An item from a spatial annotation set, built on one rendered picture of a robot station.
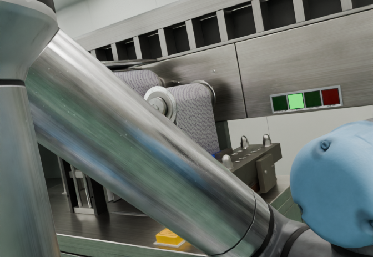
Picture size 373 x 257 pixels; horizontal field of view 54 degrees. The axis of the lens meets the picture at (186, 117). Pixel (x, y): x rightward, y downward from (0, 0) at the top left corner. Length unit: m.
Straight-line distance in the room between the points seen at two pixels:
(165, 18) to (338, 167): 1.45
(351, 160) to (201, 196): 0.12
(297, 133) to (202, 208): 3.61
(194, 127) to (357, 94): 0.55
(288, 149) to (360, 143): 3.72
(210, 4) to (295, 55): 0.41
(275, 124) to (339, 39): 2.70
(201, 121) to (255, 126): 2.73
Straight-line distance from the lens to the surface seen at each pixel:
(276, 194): 1.28
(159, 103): 1.22
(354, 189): 0.24
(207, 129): 1.37
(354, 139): 0.25
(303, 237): 0.35
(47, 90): 0.25
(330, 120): 3.78
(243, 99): 1.45
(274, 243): 0.36
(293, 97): 1.37
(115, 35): 1.84
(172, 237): 1.01
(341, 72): 1.33
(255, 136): 4.07
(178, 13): 1.60
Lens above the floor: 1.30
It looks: 4 degrees down
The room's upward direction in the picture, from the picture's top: 10 degrees counter-clockwise
